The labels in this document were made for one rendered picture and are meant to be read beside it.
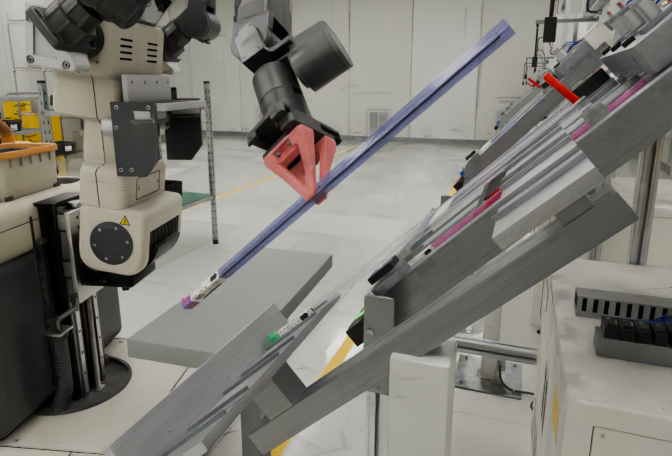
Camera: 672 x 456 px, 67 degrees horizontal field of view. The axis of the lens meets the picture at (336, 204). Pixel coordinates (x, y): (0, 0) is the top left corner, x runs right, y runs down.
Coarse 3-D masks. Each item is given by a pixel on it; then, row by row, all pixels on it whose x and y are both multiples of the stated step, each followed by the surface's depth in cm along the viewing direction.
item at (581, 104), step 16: (576, 112) 53; (544, 128) 55; (528, 144) 56; (512, 160) 56; (480, 176) 58; (464, 192) 59; (448, 208) 60; (416, 224) 62; (432, 224) 61; (400, 240) 63; (384, 256) 64; (368, 272) 65; (336, 288) 67; (320, 304) 68; (272, 336) 72
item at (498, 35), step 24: (504, 24) 44; (480, 48) 45; (456, 72) 46; (432, 96) 48; (408, 120) 49; (360, 144) 52; (384, 144) 51; (336, 168) 53; (288, 216) 57; (264, 240) 59; (240, 264) 62
